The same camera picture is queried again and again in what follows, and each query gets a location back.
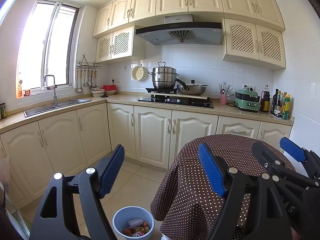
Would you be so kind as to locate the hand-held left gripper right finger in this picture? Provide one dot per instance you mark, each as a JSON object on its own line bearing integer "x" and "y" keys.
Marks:
{"x": 212, "y": 170}

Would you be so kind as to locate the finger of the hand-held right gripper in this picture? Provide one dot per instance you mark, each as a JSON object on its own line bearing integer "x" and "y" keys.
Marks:
{"x": 265, "y": 155}
{"x": 292, "y": 150}

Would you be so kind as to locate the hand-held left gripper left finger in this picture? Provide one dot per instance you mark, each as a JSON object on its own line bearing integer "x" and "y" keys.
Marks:
{"x": 112, "y": 170}

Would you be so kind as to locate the blue trash bin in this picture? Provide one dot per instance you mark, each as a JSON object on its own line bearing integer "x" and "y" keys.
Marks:
{"x": 120, "y": 220}

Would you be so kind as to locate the clear silver plastic wrapper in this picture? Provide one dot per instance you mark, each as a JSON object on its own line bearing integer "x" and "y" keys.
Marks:
{"x": 135, "y": 222}

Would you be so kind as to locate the red soda can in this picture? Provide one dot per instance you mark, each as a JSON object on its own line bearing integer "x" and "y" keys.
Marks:
{"x": 136, "y": 234}

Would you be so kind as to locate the white tray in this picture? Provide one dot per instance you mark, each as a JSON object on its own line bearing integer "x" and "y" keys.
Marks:
{"x": 291, "y": 119}

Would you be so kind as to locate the brown polka dot tablecloth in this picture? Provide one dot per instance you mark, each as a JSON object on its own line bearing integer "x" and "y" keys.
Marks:
{"x": 190, "y": 192}

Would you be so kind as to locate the green yellow bottle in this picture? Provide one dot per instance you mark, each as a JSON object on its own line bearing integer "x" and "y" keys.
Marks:
{"x": 286, "y": 107}

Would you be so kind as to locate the dark glass bottle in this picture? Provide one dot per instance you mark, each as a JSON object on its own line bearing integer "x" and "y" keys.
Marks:
{"x": 279, "y": 105}
{"x": 275, "y": 102}

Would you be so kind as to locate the row of cream lower cabinets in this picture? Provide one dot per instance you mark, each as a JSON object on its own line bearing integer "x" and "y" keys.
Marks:
{"x": 150, "y": 130}

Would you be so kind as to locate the large soy sauce bottle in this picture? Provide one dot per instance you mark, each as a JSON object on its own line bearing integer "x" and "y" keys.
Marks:
{"x": 265, "y": 100}

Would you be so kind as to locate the green electric cooker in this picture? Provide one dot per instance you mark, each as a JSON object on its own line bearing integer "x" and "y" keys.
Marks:
{"x": 247, "y": 101}

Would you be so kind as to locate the pink cup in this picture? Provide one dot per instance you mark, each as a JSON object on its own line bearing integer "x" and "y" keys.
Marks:
{"x": 223, "y": 99}

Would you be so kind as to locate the black gas stove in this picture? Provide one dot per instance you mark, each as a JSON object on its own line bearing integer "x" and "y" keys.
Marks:
{"x": 175, "y": 102}

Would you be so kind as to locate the bundle of chopsticks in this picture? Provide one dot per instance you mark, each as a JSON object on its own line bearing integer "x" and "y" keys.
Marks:
{"x": 225, "y": 88}

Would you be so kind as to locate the red container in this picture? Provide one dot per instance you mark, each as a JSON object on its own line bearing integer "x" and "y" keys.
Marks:
{"x": 110, "y": 88}

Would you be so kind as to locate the steel wok with lid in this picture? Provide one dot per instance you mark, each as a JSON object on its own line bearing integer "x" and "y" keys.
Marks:
{"x": 193, "y": 89}

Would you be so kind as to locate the steel sink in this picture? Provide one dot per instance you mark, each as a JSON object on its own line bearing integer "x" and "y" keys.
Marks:
{"x": 57, "y": 106}

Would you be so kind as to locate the set of hanging utensils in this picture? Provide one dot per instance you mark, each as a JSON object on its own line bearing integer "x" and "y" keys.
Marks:
{"x": 85, "y": 80}

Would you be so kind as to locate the steel faucet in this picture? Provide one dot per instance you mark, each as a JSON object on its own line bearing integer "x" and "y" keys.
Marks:
{"x": 54, "y": 92}

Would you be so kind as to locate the cream round colander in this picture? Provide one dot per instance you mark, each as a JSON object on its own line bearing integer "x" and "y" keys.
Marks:
{"x": 138, "y": 73}

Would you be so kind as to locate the steel steamer pot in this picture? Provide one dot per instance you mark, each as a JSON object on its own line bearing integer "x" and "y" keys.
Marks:
{"x": 163, "y": 77}

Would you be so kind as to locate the metal utensil rack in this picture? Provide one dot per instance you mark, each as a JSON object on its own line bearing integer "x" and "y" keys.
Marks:
{"x": 88, "y": 65}

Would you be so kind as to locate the cream lattice door cabinet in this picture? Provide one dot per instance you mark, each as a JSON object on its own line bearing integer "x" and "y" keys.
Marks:
{"x": 120, "y": 43}
{"x": 252, "y": 42}

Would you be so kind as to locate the green packet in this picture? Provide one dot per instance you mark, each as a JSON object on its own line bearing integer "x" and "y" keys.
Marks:
{"x": 3, "y": 111}

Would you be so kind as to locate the grey range hood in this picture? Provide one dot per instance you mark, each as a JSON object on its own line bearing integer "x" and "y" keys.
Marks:
{"x": 180, "y": 33}

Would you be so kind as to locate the kitchen window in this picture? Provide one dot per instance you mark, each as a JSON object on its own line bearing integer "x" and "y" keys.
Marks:
{"x": 47, "y": 45}

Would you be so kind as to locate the white wall socket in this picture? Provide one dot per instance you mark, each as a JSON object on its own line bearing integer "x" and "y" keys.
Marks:
{"x": 115, "y": 80}
{"x": 250, "y": 88}

